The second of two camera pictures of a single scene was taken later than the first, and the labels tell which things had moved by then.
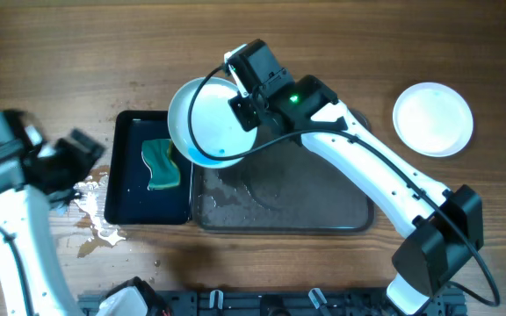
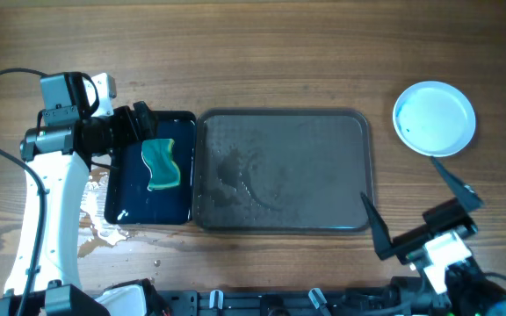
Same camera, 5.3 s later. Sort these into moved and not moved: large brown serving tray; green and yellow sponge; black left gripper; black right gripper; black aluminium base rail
Moved: black left gripper; black right gripper
Not moved: black aluminium base rail; large brown serving tray; green and yellow sponge
